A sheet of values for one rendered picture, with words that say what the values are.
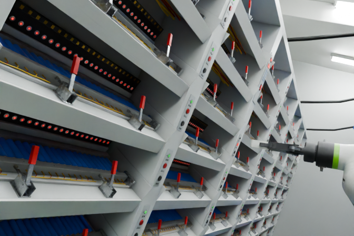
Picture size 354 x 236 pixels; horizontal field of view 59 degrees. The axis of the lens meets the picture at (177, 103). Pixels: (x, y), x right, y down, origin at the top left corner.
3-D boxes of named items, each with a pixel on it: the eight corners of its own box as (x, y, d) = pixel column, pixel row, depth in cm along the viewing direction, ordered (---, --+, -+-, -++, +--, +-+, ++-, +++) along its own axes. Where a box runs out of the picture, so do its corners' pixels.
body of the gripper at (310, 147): (314, 161, 111) (286, 157, 115) (314, 164, 119) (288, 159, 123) (316, 141, 113) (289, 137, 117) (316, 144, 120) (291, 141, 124)
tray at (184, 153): (220, 171, 159) (232, 156, 158) (169, 157, 106) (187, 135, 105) (193, 145, 168) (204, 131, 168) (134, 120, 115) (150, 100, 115)
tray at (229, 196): (238, 205, 218) (251, 189, 217) (212, 206, 165) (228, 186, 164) (217, 184, 228) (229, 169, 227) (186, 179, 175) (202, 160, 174)
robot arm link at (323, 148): (334, 143, 118) (335, 138, 110) (331, 174, 116) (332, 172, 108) (316, 140, 121) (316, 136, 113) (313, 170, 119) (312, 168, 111)
